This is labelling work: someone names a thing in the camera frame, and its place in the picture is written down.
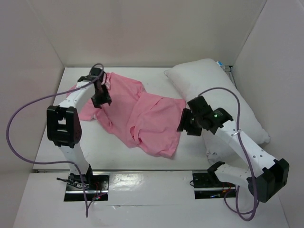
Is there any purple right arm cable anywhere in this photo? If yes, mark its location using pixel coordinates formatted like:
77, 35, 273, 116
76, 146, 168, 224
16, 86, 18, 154
197, 86, 260, 221

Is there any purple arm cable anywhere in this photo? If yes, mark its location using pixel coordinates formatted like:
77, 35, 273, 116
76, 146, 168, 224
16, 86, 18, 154
197, 86, 260, 221
6, 63, 105, 218

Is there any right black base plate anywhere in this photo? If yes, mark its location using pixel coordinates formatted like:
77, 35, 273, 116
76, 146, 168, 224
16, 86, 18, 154
189, 172, 236, 200

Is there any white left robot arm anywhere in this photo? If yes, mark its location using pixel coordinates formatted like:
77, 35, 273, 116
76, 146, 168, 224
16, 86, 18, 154
47, 65, 112, 190

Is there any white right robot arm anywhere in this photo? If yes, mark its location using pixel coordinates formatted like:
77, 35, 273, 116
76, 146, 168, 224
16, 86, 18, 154
177, 96, 290, 203

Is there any aluminium frame rail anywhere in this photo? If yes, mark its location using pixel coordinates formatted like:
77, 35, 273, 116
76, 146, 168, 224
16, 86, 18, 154
224, 66, 236, 85

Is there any pink satin pillowcase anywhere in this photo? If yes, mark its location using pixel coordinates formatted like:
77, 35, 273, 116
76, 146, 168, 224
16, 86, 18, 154
79, 73, 186, 158

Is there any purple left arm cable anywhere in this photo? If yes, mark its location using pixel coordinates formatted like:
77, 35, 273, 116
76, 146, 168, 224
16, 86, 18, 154
6, 63, 105, 218

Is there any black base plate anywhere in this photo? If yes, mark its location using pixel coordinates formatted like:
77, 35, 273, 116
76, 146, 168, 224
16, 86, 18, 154
56, 174, 110, 202
189, 172, 236, 200

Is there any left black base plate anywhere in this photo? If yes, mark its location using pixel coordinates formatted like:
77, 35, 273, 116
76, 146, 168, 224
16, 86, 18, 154
56, 174, 110, 202

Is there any white pillow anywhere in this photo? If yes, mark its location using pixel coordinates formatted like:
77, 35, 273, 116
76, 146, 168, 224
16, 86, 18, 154
163, 57, 270, 166

